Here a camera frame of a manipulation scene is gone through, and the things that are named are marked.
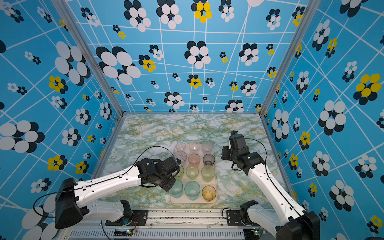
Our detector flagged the bright green plastic cup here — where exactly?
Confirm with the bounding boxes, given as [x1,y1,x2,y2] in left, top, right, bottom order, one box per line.
[175,166,185,180]

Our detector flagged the dark grey plastic cup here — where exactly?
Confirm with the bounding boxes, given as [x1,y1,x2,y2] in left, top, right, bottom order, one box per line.
[203,154,216,166]

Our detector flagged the teal textured cup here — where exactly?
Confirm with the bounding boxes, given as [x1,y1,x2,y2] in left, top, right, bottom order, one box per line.
[169,179,184,199]
[185,181,201,201]

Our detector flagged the large clear plastic cup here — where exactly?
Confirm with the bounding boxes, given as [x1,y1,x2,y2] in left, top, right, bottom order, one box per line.
[174,151,188,164]

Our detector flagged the light green textured cup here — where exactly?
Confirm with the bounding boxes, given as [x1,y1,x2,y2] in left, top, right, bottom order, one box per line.
[201,166,216,183]

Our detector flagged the pale green plastic cup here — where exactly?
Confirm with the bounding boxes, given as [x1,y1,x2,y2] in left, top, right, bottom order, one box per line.
[186,165,199,180]

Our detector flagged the pink textured plastic cup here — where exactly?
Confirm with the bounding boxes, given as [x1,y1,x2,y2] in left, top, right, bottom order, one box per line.
[188,154,201,167]

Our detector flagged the small clear faceted glass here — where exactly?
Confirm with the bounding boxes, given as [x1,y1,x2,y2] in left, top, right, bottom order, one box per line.
[189,142,201,152]

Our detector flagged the amber yellow plastic cup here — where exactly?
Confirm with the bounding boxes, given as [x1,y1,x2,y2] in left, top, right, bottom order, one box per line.
[202,185,217,202]

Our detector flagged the clear textured plastic cup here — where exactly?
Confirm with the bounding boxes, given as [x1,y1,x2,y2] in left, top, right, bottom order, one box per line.
[201,142,214,155]

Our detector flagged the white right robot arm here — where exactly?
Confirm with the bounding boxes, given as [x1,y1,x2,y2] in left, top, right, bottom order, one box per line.
[222,131,321,240]

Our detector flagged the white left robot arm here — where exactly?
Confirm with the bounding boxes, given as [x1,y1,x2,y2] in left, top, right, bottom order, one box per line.
[55,157,181,230]

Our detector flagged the pale pink plastic tray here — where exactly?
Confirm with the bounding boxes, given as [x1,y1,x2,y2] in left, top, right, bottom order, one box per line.
[170,143,219,206]

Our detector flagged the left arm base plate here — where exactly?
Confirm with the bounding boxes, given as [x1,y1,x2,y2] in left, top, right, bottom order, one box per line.
[105,210,149,227]

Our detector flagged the aluminium front rail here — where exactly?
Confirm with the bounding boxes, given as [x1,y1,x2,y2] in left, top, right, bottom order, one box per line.
[56,209,277,240]

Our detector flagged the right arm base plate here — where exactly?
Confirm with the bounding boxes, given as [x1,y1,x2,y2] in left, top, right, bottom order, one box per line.
[223,210,260,227]

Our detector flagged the right aluminium corner post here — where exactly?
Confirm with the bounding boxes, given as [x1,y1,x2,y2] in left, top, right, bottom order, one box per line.
[259,0,321,117]

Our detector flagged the aluminium corner post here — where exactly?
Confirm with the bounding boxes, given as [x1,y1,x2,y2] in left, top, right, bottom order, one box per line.
[259,0,321,117]
[52,1,124,118]

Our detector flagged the left aluminium corner post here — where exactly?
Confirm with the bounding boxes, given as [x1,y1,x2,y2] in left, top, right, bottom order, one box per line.
[52,1,124,118]

